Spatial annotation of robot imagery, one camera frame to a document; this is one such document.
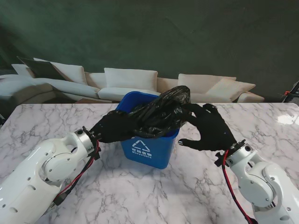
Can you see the black tripod with orange clip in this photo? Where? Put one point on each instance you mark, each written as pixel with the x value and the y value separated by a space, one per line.
pixel 294 87

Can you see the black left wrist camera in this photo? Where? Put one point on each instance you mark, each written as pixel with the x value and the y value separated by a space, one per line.
pixel 96 156

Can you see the white sofa back cushion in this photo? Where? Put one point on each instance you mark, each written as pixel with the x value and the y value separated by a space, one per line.
pixel 21 68
pixel 74 72
pixel 130 78

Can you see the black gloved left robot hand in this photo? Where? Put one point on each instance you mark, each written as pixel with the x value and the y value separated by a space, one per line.
pixel 114 128

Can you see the blue plastic recycling bin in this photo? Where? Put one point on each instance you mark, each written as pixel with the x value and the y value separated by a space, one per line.
pixel 149 154

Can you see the dark grey cushion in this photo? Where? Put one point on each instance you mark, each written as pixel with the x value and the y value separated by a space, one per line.
pixel 44 68

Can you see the long white sofa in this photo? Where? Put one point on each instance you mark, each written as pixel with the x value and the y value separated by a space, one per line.
pixel 77 89

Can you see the beige sofa back cushion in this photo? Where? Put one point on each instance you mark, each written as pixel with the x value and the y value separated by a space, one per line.
pixel 93 79

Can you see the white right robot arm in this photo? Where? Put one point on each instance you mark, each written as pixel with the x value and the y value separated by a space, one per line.
pixel 261 182

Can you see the black plastic garbage bag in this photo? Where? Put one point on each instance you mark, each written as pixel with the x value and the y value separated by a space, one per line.
pixel 163 112

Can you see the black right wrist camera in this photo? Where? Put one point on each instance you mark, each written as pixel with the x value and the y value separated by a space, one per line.
pixel 220 159

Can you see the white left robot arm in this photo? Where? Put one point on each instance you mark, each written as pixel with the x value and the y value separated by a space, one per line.
pixel 35 177

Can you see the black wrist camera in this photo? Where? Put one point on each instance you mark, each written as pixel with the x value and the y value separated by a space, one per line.
pixel 96 156
pixel 220 159

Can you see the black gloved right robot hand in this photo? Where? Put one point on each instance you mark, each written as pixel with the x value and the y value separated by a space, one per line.
pixel 215 133

